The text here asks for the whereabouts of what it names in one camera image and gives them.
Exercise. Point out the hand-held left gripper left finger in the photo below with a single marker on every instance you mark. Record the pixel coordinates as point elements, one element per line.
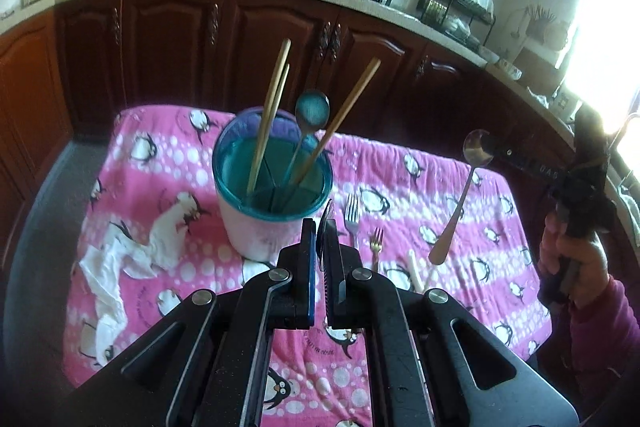
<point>310,267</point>

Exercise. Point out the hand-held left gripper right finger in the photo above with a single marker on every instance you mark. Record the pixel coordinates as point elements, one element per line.
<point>332,267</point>

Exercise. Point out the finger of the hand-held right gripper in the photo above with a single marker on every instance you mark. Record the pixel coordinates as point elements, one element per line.
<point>502,155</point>

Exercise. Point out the white utensil holder teal lid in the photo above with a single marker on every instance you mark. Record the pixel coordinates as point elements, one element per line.
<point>260,237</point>

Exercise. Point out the person's right forearm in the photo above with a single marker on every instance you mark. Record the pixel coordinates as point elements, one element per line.
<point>610,332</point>

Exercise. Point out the person's right hand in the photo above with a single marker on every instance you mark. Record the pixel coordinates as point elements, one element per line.
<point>590,262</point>

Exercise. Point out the small golden fork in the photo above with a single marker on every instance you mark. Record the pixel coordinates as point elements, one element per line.
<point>376,239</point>

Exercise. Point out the silver fork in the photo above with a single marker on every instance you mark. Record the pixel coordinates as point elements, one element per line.
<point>352,212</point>

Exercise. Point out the small patterned bowl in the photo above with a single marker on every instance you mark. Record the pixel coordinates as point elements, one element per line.
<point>509,69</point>

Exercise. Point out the wooden cutting board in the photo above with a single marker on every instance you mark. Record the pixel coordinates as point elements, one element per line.
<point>540,64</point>

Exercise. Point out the pink penguin blanket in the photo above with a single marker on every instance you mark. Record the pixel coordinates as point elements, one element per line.
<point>400,167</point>

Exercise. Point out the black dish rack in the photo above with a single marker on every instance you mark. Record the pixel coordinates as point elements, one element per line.
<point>452,9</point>

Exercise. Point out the crumpled white cloth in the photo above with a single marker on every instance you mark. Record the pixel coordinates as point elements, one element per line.
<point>107,277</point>

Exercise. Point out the wooden base cabinets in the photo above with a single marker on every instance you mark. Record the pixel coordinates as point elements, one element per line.
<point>170,52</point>

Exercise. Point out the wall chopstick holder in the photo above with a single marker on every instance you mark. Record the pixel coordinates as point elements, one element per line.
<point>547,24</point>

